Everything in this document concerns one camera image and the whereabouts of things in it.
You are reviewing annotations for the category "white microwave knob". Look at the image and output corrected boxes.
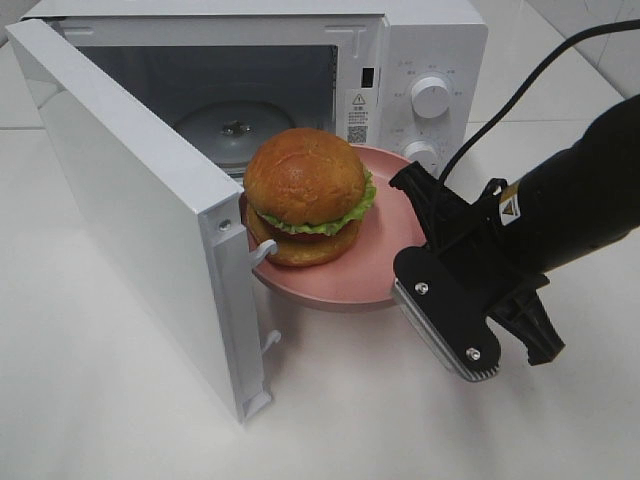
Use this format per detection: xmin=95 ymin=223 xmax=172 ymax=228
xmin=402 ymin=140 xmax=441 ymax=176
xmin=410 ymin=73 xmax=451 ymax=119

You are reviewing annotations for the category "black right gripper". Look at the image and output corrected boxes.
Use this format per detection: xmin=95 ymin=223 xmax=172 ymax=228
xmin=389 ymin=162 xmax=565 ymax=365

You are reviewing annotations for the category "glass microwave turntable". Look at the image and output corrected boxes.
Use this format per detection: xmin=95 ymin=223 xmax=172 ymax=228
xmin=174 ymin=101 xmax=295 ymax=178

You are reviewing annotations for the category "pink round plate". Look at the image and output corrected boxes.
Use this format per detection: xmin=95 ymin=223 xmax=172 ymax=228
xmin=254 ymin=145 xmax=425 ymax=312

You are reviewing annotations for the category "white microwave door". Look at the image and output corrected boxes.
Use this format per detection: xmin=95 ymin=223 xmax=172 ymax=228
xmin=8 ymin=19 xmax=270 ymax=421

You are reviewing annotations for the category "white warning sticker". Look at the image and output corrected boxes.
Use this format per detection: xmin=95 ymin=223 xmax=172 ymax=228
xmin=345 ymin=89 xmax=373 ymax=144

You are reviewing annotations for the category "lower white microwave knob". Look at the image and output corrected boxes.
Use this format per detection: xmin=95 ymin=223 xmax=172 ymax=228
xmin=402 ymin=140 xmax=441 ymax=176

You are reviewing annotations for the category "black camera cable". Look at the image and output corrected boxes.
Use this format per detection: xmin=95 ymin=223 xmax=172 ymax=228
xmin=437 ymin=20 xmax=640 ymax=189

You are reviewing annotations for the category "burger with lettuce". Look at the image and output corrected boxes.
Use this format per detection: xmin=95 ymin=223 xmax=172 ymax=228
xmin=243 ymin=128 xmax=377 ymax=267

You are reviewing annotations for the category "white microwave oven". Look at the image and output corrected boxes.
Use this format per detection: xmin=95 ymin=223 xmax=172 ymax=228
xmin=17 ymin=1 xmax=487 ymax=164

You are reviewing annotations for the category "upper white microwave knob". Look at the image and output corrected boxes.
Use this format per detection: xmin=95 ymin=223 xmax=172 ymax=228
xmin=410 ymin=73 xmax=451 ymax=119

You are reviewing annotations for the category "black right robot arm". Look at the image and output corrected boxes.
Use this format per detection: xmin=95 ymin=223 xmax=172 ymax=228
xmin=430 ymin=97 xmax=639 ymax=365

